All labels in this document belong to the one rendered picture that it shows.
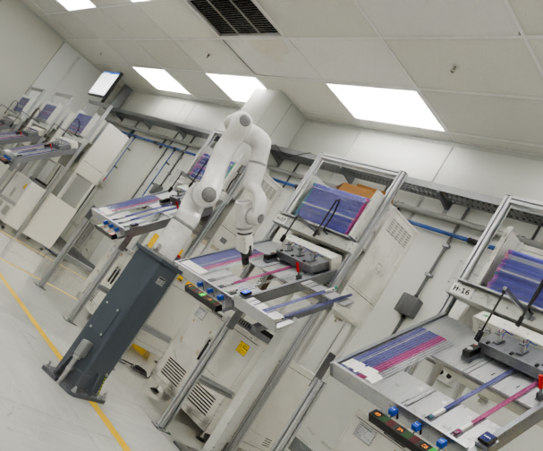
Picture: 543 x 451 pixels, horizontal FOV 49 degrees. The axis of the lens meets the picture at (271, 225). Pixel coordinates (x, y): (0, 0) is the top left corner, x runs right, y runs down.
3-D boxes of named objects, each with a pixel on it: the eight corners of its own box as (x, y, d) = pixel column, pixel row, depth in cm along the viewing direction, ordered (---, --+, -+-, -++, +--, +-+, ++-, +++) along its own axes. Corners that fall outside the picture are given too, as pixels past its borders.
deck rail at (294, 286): (234, 311, 307) (233, 301, 305) (232, 310, 309) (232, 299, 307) (338, 278, 346) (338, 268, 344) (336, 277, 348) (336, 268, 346)
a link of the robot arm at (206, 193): (206, 210, 293) (215, 212, 278) (184, 199, 289) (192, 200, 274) (249, 120, 298) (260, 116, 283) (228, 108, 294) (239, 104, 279)
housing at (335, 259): (331, 281, 346) (331, 258, 341) (281, 257, 384) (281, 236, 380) (341, 277, 350) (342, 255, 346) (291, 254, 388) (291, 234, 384)
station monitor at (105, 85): (101, 98, 719) (121, 72, 725) (85, 95, 765) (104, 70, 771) (110, 106, 728) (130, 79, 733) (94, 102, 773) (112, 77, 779)
